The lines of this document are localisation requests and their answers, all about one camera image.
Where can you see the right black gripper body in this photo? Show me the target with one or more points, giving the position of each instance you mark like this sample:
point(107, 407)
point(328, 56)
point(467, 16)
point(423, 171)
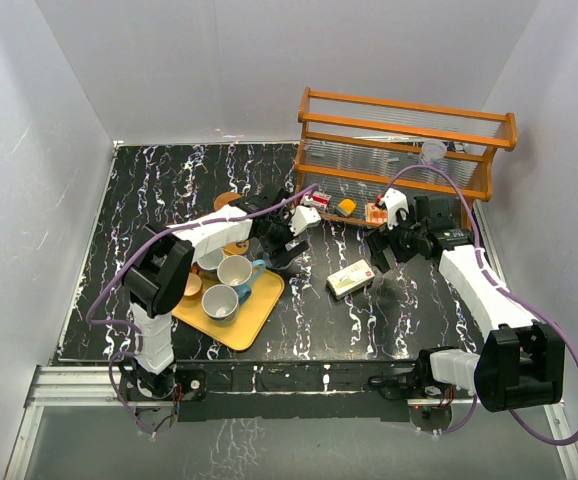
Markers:
point(404, 241)

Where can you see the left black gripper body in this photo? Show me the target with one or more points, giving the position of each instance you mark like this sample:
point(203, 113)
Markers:
point(279, 232)

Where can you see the white yellow box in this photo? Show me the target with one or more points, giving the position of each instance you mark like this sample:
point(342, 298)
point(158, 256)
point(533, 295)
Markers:
point(350, 279)

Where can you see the orange silicone coaster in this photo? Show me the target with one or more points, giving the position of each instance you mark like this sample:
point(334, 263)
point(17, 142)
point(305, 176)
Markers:
point(237, 248)

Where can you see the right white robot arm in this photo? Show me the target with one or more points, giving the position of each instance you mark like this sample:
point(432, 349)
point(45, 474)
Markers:
point(521, 364)

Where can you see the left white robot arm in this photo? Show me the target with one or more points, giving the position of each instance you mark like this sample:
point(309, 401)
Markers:
point(157, 274)

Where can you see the light wooden coaster far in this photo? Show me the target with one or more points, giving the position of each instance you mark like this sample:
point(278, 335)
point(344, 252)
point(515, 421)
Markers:
point(224, 199)

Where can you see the grey cup white inside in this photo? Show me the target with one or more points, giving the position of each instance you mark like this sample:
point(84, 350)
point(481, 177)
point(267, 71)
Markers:
point(221, 304)

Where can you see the clear plastic cup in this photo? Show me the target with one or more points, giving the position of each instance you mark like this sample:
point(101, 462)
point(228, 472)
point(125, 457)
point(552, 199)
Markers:
point(432, 152)

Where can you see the small orange cup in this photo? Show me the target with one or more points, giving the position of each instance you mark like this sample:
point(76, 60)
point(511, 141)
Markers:
point(193, 287)

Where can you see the yellow tray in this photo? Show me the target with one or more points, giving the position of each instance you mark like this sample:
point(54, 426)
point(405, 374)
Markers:
point(239, 336)

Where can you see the orange snack packet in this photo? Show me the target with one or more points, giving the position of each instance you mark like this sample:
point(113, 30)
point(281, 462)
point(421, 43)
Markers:
point(374, 214)

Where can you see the blue mug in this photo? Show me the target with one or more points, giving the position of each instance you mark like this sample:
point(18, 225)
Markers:
point(240, 274)

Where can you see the red white box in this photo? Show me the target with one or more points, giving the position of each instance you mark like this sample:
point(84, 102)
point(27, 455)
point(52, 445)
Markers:
point(317, 200)

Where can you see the yellow grey sponge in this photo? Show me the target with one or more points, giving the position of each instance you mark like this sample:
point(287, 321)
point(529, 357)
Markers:
point(346, 208)

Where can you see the orange wooden shelf rack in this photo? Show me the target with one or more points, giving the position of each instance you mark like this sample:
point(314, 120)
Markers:
point(353, 146)

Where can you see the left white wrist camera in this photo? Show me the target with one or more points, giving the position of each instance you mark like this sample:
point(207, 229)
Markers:
point(303, 218)

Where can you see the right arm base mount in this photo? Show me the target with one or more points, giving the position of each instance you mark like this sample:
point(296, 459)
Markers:
point(434, 419)

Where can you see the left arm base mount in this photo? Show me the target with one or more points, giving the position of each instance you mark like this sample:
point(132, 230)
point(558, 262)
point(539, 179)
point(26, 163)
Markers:
point(169, 395)

